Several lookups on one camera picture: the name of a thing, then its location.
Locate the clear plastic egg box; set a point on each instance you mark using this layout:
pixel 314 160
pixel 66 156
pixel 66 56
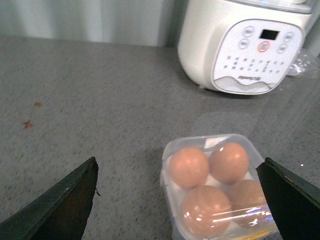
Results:
pixel 174 194

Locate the white Joyoung blender appliance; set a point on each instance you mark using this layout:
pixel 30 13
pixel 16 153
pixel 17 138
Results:
pixel 243 47

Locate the brown egg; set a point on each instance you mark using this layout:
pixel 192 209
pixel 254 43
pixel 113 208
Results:
pixel 206 211
pixel 229 163
pixel 189 167
pixel 249 205

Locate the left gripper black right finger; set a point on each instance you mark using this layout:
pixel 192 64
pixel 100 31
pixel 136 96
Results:
pixel 294 202

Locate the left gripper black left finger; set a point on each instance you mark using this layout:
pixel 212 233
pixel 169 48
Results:
pixel 60 213

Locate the clear plastic wrap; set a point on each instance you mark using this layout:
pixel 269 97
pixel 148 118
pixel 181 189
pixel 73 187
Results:
pixel 306 66

